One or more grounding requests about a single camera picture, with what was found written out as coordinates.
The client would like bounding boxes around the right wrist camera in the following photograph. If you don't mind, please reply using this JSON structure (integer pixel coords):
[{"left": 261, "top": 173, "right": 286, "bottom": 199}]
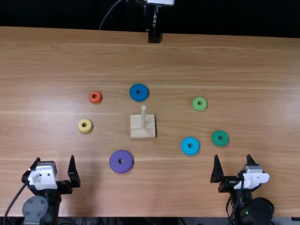
[{"left": 233, "top": 163, "right": 270, "bottom": 190}]

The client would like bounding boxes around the black clamp stand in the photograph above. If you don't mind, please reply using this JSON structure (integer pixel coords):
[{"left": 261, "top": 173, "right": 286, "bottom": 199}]
[{"left": 142, "top": 4, "right": 163, "bottom": 44}]

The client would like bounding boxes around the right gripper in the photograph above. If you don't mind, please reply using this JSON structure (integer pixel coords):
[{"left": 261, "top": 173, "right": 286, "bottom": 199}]
[{"left": 210, "top": 154, "right": 262, "bottom": 194}]

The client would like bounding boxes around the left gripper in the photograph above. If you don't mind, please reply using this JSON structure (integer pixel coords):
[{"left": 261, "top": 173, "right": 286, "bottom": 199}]
[{"left": 22, "top": 155, "right": 81, "bottom": 195}]

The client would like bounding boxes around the light blue ring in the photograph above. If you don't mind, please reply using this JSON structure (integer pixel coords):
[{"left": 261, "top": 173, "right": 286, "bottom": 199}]
[{"left": 180, "top": 136, "right": 201, "bottom": 156}]

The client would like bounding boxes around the purple ring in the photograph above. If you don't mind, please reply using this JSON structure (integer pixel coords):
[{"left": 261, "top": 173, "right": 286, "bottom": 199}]
[{"left": 109, "top": 150, "right": 135, "bottom": 174}]

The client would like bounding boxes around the black cable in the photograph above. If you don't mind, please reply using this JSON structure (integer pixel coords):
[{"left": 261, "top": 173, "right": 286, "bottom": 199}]
[
  {"left": 227, "top": 172, "right": 246, "bottom": 225},
  {"left": 97, "top": 0, "right": 124, "bottom": 31},
  {"left": 2, "top": 180, "right": 31, "bottom": 225}
]

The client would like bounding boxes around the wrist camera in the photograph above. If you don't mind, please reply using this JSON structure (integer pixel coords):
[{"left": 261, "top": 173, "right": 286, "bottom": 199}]
[
  {"left": 27, "top": 160, "right": 58, "bottom": 191},
  {"left": 233, "top": 163, "right": 270, "bottom": 190}
]

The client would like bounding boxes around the orange ring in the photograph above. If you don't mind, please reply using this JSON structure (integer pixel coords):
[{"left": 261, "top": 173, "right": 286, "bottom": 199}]
[{"left": 88, "top": 90, "right": 103, "bottom": 105}]

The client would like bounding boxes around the dark blue ring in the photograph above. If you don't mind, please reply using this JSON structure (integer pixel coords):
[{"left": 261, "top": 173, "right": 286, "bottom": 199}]
[{"left": 129, "top": 83, "right": 150, "bottom": 102}]

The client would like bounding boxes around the light green ring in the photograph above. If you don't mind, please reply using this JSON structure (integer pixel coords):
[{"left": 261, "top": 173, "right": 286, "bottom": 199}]
[{"left": 191, "top": 96, "right": 208, "bottom": 112}]

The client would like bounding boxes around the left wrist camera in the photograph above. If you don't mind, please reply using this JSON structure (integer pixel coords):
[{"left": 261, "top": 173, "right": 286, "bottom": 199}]
[{"left": 27, "top": 160, "right": 58, "bottom": 191}]

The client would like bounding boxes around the yellow ring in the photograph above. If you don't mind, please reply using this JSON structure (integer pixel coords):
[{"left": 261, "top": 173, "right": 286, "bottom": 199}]
[{"left": 77, "top": 118, "right": 94, "bottom": 134}]

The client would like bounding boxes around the grey metal box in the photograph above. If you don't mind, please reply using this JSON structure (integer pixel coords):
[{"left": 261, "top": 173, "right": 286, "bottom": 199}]
[{"left": 145, "top": 0, "right": 176, "bottom": 7}]

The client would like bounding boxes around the wooden peg base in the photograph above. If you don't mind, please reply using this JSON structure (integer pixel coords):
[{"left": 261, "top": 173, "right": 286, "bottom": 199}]
[{"left": 130, "top": 105, "right": 157, "bottom": 140}]

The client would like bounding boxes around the dark green ring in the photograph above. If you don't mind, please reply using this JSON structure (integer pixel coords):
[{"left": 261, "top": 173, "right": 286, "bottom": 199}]
[{"left": 211, "top": 129, "right": 230, "bottom": 148}]

